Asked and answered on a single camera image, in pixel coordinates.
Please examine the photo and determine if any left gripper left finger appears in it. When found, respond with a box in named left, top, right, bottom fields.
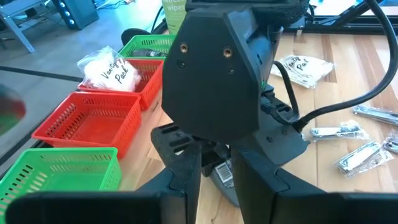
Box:
left=5, top=123, right=203, bottom=224

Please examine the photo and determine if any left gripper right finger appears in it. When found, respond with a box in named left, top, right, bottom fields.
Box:
left=231, top=145, right=398, bottom=224

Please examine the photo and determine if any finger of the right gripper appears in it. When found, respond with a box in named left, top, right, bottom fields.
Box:
left=231, top=111, right=311, bottom=166
left=200, top=139, right=233, bottom=177

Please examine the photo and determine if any vanity pack plastic bag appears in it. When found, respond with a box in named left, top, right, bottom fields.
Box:
left=76, top=45, right=142, bottom=93
left=269, top=54, right=336, bottom=90

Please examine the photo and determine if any nail clipper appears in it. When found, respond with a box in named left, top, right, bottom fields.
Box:
left=335, top=140, right=395, bottom=179
left=381, top=128, right=398, bottom=156
left=352, top=103, right=398, bottom=127
left=308, top=119, right=371, bottom=142

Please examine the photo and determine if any red plastic mesh basket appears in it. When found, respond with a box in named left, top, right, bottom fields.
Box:
left=32, top=91, right=142, bottom=160
left=76, top=57, right=165, bottom=112

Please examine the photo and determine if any green disinfecting wipes canister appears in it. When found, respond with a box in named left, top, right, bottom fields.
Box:
left=160, top=0, right=188, bottom=35

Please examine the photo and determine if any green plastic mesh basket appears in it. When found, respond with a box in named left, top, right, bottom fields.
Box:
left=119, top=33, right=177, bottom=60
left=0, top=147, right=122, bottom=218

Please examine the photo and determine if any black computer tower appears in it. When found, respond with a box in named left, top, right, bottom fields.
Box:
left=50, top=0, right=100, bottom=31

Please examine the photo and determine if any grey metal table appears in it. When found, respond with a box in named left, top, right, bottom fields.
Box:
left=0, top=0, right=49, bottom=54

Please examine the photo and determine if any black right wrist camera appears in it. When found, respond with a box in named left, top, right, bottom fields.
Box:
left=161, top=6, right=262, bottom=144

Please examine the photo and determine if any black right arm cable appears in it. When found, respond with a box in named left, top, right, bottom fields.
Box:
left=261, top=0, right=398, bottom=133

